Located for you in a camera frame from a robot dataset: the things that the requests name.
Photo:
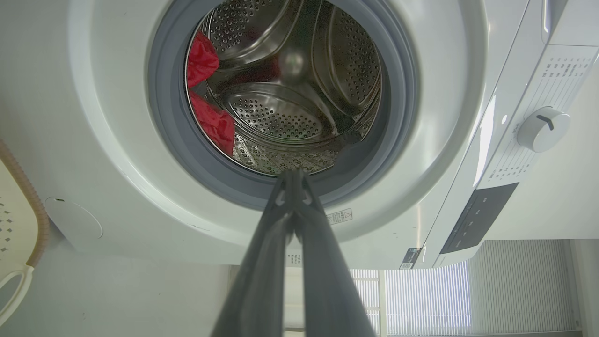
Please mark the white front-load washing machine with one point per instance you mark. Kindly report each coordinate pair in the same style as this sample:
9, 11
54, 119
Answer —
93, 93

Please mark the grey rubber door gasket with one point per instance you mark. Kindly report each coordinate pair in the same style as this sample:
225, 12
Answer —
166, 117

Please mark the white detergent drawer front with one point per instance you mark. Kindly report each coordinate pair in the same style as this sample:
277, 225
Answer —
573, 21

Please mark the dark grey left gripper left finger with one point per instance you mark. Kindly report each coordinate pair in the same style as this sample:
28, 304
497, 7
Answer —
259, 281

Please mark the cream perforated laundry basket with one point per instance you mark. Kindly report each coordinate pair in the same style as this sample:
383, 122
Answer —
16, 220

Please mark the warning sticker with triangle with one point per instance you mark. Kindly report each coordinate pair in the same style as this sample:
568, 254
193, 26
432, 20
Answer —
339, 216

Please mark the round white filter cover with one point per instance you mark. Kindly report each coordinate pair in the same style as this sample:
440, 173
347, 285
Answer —
75, 219

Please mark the stainless steel washing machine drum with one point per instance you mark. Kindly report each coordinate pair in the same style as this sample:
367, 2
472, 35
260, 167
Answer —
290, 103

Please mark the red cloth garment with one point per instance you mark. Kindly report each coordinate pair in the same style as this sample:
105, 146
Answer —
210, 121

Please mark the white round program knob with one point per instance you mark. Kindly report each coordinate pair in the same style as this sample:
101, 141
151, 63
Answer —
543, 129

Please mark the black washer display panel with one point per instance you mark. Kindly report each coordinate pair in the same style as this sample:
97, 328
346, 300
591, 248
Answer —
477, 217

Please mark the dark corner label sticker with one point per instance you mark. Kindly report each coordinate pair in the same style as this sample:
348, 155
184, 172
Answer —
411, 259

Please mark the small text sticker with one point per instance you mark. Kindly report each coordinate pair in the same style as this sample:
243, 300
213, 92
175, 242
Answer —
293, 259

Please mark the white window blinds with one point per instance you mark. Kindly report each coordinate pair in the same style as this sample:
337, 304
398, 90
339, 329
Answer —
468, 295

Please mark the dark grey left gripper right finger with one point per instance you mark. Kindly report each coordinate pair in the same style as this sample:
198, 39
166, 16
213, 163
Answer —
327, 281

